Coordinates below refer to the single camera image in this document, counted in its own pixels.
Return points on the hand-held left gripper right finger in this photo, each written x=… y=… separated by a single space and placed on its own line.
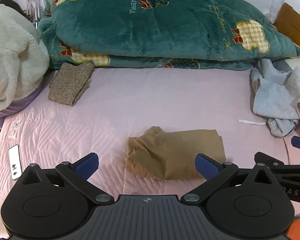
x=206 y=166

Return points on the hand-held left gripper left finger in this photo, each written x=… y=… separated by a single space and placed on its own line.
x=88 y=166

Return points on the tan shirt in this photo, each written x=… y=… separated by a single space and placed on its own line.
x=175 y=150

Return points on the white paper strip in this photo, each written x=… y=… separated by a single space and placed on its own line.
x=251 y=122

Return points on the orange object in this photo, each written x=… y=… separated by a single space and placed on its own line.
x=297 y=230

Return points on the grey sweatshirt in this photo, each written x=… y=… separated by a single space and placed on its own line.
x=272 y=97

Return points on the white fabric label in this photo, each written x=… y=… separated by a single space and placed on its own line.
x=14 y=128

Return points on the speckled brown folded cloth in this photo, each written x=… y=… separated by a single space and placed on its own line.
x=70 y=85

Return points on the pink quilted bed sheet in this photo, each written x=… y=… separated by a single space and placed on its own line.
x=140 y=100

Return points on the purple cloth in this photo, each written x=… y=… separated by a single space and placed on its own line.
x=17 y=105

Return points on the wooden headboard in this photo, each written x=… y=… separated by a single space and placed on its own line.
x=293 y=27

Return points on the white fluffy plush coat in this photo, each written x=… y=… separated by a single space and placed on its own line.
x=10 y=55

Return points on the green printed plush blanket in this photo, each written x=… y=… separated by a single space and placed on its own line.
x=152 y=30

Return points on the metal rack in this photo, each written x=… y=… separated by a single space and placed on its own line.
x=36 y=0

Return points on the dark cloth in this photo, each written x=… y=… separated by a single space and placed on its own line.
x=12 y=5

